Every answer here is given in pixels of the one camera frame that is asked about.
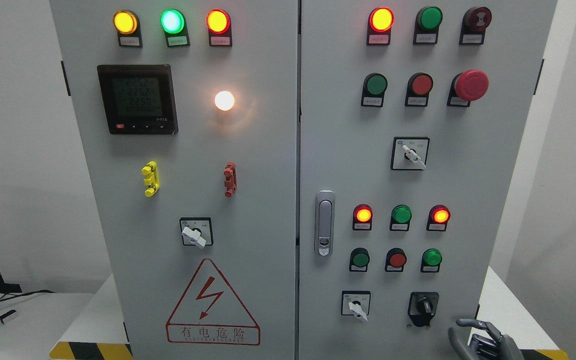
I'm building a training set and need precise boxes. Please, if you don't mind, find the red push button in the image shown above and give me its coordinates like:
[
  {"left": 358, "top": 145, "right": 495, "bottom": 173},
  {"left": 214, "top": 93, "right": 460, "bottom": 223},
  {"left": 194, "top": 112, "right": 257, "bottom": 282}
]
[
  {"left": 384, "top": 247, "right": 407, "bottom": 272},
  {"left": 404, "top": 72, "right": 434, "bottom": 107}
]

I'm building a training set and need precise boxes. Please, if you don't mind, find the silver door handle lock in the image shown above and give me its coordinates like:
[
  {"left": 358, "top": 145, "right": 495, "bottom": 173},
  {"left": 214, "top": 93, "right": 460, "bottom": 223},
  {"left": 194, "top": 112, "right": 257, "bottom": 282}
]
[{"left": 314, "top": 190, "right": 335, "bottom": 256}]

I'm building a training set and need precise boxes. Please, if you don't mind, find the yellow indicator light top left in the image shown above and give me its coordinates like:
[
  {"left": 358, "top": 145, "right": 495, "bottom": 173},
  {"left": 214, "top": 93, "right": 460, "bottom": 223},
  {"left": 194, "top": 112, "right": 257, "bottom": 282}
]
[{"left": 113, "top": 9, "right": 143, "bottom": 48}]

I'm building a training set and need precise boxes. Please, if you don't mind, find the red terminal connector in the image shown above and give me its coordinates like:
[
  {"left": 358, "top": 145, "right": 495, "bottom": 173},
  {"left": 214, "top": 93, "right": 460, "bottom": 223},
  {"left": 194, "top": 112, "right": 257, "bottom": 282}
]
[{"left": 222, "top": 161, "right": 238, "bottom": 198}]

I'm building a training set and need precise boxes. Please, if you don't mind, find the green push button lower left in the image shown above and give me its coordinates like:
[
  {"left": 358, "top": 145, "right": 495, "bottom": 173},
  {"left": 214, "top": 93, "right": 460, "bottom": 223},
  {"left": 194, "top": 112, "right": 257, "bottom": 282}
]
[{"left": 349, "top": 247, "right": 371, "bottom": 272}]

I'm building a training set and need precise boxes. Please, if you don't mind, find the red lit indicator middle left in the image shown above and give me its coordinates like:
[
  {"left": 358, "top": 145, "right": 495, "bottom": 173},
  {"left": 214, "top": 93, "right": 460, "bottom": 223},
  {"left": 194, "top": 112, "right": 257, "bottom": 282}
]
[{"left": 352, "top": 203, "right": 373, "bottom": 231}]

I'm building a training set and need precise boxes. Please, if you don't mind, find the black yellow hazard tape left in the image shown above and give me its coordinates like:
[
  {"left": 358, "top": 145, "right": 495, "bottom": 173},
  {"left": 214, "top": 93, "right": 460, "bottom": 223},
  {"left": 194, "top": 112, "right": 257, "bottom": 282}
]
[{"left": 49, "top": 341, "right": 134, "bottom": 360}]

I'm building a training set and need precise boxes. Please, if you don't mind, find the green push button lower right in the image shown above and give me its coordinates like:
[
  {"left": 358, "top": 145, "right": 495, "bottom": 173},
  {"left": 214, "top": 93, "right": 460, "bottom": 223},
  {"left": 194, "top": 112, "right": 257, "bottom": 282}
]
[{"left": 420, "top": 248, "right": 443, "bottom": 273}]

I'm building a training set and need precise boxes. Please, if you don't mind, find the black rotary knob switch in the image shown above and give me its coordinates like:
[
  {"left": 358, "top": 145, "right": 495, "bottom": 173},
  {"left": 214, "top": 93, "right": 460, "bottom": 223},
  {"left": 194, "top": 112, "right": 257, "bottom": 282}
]
[{"left": 407, "top": 291, "right": 440, "bottom": 327}]

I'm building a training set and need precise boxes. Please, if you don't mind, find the red lit indicator middle right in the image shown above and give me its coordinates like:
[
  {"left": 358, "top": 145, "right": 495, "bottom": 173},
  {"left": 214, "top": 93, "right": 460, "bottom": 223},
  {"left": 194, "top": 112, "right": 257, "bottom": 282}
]
[{"left": 426, "top": 204, "right": 451, "bottom": 232}]

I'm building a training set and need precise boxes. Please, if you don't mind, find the red-orange indicator light left door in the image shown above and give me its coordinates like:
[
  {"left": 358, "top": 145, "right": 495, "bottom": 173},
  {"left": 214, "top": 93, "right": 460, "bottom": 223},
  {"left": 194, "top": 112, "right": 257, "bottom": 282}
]
[{"left": 206, "top": 8, "right": 233, "bottom": 47}]

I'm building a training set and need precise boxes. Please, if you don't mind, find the green push button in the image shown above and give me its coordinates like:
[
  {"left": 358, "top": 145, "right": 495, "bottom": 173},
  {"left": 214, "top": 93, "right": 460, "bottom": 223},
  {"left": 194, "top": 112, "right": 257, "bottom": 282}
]
[
  {"left": 361, "top": 72, "right": 388, "bottom": 108},
  {"left": 420, "top": 248, "right": 443, "bottom": 273},
  {"left": 349, "top": 247, "right": 371, "bottom": 272}
]

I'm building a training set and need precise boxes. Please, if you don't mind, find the green push button upper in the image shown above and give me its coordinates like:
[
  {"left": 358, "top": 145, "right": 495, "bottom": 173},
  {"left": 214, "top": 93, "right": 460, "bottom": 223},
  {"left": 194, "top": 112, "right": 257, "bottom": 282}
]
[{"left": 361, "top": 72, "right": 388, "bottom": 108}]

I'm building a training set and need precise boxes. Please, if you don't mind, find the black cable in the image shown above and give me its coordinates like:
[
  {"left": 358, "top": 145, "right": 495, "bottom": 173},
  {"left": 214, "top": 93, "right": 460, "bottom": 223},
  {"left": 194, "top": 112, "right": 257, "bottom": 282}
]
[{"left": 0, "top": 289, "right": 56, "bottom": 315}]

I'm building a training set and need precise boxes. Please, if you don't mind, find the green lit indicator light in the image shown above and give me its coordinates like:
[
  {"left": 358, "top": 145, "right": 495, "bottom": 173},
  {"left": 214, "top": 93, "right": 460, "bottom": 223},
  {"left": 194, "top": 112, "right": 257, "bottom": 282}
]
[{"left": 160, "top": 8, "right": 190, "bottom": 48}]

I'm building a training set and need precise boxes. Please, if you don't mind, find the red push button upper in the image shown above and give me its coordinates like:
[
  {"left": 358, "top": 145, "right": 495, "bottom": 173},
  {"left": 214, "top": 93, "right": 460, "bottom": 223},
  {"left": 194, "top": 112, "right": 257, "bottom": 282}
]
[{"left": 404, "top": 72, "right": 434, "bottom": 107}]

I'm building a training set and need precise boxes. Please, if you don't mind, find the green indicator top right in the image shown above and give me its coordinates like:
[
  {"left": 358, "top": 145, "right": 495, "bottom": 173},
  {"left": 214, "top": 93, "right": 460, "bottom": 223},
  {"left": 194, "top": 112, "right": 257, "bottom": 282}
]
[{"left": 413, "top": 6, "right": 443, "bottom": 44}]

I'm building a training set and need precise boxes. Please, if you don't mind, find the red lit indicator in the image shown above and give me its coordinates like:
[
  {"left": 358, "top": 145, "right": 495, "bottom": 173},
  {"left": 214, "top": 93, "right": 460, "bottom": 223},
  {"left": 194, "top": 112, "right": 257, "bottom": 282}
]
[
  {"left": 366, "top": 6, "right": 395, "bottom": 46},
  {"left": 426, "top": 204, "right": 451, "bottom": 232},
  {"left": 352, "top": 203, "right": 373, "bottom": 231}
]

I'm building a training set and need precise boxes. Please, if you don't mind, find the red lit indicator top right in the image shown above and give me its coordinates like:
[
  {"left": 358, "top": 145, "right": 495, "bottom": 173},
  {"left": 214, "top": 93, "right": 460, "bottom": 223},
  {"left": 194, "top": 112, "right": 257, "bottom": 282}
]
[{"left": 366, "top": 6, "right": 395, "bottom": 46}]

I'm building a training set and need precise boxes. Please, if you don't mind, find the red electrical warning sticker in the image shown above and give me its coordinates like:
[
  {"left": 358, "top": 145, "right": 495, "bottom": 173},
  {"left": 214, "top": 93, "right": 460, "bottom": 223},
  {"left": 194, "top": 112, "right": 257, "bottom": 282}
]
[{"left": 166, "top": 259, "right": 261, "bottom": 346}]

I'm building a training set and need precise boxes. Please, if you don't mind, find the grey electrical cabinet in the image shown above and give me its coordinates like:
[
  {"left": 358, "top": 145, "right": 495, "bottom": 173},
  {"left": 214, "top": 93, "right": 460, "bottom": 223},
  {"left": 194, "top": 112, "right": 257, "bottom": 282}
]
[{"left": 50, "top": 0, "right": 557, "bottom": 360}]

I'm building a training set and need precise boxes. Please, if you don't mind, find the dark red buzzer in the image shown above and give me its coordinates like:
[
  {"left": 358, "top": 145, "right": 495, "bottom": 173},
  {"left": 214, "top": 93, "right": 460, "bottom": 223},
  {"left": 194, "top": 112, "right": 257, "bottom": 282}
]
[{"left": 459, "top": 6, "right": 492, "bottom": 46}]

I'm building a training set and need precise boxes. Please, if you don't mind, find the black yellow hazard tape right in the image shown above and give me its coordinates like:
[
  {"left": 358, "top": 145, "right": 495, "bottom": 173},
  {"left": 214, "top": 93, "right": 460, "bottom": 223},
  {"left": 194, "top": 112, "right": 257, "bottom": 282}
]
[{"left": 536, "top": 349, "right": 569, "bottom": 360}]

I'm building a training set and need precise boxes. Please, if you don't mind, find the yellow terminal connector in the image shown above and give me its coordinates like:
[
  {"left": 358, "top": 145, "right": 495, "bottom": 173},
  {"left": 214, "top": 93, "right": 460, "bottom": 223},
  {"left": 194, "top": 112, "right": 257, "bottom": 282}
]
[{"left": 141, "top": 161, "right": 160, "bottom": 198}]

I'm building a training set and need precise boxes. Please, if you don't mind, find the black digital power meter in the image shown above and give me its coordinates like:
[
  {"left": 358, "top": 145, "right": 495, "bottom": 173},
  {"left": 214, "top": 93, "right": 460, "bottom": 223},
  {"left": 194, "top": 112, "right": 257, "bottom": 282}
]
[{"left": 97, "top": 64, "right": 179, "bottom": 135}]

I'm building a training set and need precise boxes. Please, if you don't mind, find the black yellow hazard tape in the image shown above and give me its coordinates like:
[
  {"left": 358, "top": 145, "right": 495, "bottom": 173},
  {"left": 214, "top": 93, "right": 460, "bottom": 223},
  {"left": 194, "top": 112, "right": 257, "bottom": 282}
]
[
  {"left": 536, "top": 349, "right": 569, "bottom": 360},
  {"left": 49, "top": 341, "right": 134, "bottom": 360}
]

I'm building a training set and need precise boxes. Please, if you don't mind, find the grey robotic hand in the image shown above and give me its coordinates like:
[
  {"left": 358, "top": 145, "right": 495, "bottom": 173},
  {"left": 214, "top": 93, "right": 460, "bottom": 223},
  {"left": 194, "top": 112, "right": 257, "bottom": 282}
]
[{"left": 448, "top": 319, "right": 524, "bottom": 360}]

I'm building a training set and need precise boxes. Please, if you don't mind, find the white lit indicator lamp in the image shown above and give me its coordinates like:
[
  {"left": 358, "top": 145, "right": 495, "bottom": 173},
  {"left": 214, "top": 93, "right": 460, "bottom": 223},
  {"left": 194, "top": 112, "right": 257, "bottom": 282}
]
[{"left": 214, "top": 90, "right": 236, "bottom": 112}]

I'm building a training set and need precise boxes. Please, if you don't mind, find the white selector switch upper right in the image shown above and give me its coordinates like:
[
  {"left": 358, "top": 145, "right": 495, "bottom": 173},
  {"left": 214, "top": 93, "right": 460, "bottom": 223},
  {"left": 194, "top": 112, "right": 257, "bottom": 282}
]
[{"left": 390, "top": 136, "right": 430, "bottom": 171}]

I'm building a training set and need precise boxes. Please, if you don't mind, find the red push button lower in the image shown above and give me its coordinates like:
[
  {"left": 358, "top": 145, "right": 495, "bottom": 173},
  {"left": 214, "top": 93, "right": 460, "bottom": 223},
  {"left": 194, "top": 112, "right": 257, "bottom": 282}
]
[{"left": 384, "top": 247, "right": 407, "bottom": 272}]

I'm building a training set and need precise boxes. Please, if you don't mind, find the white selector switch lower right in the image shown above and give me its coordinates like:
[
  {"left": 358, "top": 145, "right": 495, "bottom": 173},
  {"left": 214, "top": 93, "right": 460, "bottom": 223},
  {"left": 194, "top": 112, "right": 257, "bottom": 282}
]
[{"left": 340, "top": 291, "right": 371, "bottom": 322}]

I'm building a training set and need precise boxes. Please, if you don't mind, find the green indicator middle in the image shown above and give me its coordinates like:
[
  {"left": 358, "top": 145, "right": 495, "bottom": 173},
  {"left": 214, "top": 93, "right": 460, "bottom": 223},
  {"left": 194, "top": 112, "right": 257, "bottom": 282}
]
[{"left": 390, "top": 204, "right": 412, "bottom": 231}]

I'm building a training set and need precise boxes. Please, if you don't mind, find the white selector switch left door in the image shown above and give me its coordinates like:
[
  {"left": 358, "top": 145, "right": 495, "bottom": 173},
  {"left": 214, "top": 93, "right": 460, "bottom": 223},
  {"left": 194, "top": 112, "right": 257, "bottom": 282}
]
[{"left": 179, "top": 217, "right": 214, "bottom": 249}]

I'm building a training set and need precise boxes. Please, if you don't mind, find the white selector switch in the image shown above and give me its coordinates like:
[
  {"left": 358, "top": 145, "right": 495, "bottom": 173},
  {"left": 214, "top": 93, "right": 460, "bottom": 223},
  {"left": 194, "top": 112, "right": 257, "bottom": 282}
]
[
  {"left": 340, "top": 291, "right": 371, "bottom": 322},
  {"left": 390, "top": 136, "right": 430, "bottom": 171}
]

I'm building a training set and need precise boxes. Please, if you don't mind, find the small white black adapter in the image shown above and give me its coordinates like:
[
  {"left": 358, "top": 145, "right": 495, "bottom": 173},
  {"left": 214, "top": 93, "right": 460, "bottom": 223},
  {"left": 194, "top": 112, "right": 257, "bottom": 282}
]
[{"left": 0, "top": 309, "right": 19, "bottom": 325}]

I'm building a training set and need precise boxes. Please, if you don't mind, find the red emergency stop button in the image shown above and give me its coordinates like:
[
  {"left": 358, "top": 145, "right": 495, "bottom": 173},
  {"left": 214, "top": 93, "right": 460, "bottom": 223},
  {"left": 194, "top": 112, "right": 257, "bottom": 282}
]
[{"left": 446, "top": 69, "right": 490, "bottom": 108}]

